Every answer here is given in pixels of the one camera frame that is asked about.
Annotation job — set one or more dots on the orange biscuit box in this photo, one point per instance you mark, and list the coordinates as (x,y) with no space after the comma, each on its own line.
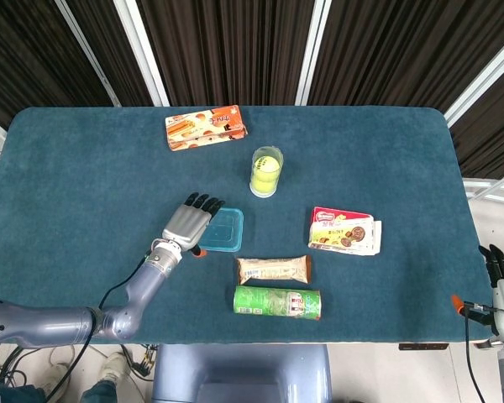
(206,128)

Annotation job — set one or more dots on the beige snack wrapper packet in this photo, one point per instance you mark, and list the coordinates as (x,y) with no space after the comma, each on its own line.
(273,269)

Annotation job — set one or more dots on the white metal rack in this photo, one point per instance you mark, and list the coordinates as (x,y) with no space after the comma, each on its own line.
(487,197)

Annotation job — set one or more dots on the black table control panel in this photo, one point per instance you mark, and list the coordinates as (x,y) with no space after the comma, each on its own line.
(424,346)

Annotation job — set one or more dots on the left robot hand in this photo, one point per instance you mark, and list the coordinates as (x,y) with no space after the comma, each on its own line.
(187,226)

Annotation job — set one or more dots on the clear tennis ball tube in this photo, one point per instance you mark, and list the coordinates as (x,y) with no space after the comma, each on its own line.
(257,150)

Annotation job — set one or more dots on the thin grey frame post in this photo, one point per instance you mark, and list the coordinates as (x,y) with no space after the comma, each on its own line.
(89,54)

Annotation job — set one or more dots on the white sneaker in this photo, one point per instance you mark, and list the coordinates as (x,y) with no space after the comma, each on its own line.
(54,375)
(115,366)

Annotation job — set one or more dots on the red and cream cookie box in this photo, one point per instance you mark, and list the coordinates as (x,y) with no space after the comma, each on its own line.
(340,235)

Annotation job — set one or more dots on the blue robot torso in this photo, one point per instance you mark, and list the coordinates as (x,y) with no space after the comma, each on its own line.
(243,373)

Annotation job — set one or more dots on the dark brown curtain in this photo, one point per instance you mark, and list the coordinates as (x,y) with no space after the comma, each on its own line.
(235,50)

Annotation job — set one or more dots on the slanted white frame beam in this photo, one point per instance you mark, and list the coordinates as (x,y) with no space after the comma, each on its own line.
(479,88)

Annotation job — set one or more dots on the blue jeans leg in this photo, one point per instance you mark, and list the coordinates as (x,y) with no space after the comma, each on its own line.
(21,395)
(103,392)

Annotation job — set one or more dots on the yellow tennis ball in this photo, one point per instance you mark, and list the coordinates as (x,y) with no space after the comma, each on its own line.
(266,165)
(262,184)

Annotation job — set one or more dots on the wide white frame post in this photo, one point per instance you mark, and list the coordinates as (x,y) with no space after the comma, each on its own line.
(143,54)

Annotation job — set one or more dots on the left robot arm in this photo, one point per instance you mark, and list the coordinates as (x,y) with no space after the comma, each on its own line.
(54,323)

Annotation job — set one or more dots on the green chip can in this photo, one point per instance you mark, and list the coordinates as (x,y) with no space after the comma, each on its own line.
(273,301)

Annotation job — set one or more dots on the teal table cloth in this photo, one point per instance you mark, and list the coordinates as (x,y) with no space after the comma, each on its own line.
(88,189)

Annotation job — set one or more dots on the blue plastic container lid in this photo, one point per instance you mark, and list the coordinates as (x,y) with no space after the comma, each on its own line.
(227,231)

